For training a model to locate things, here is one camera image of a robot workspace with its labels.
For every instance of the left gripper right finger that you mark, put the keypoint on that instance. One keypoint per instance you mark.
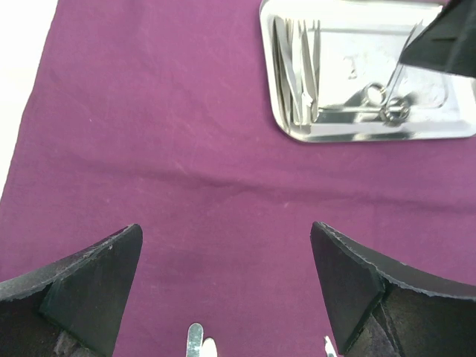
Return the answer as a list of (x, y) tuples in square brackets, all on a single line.
[(378, 306)]

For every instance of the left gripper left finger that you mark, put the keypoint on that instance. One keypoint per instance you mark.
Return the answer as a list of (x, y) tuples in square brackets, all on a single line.
[(74, 306)]

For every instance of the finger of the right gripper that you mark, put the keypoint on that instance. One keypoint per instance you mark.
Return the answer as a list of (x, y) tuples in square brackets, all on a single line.
[(448, 44)]

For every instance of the stainless steel instrument tray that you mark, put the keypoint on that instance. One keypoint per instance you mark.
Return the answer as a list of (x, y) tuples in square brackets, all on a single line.
[(360, 44)]

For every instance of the steel tweezers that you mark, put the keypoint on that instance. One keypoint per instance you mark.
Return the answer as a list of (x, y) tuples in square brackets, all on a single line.
[(195, 336)]

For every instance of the thin steel probe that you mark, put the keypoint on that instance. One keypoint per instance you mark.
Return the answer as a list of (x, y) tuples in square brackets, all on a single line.
[(298, 48)]

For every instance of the purple surgical kit cloth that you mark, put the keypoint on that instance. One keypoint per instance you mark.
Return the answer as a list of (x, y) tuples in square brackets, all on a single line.
[(157, 113)]

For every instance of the steel surgical scissors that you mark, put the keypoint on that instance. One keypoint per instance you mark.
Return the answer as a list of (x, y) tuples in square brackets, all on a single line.
[(329, 348)]

